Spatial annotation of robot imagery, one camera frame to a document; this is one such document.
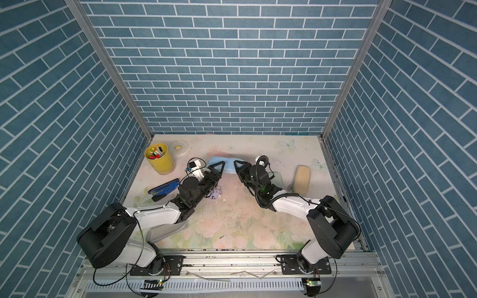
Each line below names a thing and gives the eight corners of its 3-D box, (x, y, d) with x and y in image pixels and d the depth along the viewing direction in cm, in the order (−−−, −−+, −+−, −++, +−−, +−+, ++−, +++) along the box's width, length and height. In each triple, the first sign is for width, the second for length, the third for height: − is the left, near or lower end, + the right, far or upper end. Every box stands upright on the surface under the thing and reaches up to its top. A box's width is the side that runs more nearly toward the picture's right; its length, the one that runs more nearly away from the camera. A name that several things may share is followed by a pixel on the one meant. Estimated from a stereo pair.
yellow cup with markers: (152, 176, 103) (140, 160, 92) (158, 159, 111) (148, 142, 99) (173, 176, 103) (164, 160, 92) (178, 160, 111) (170, 143, 99)
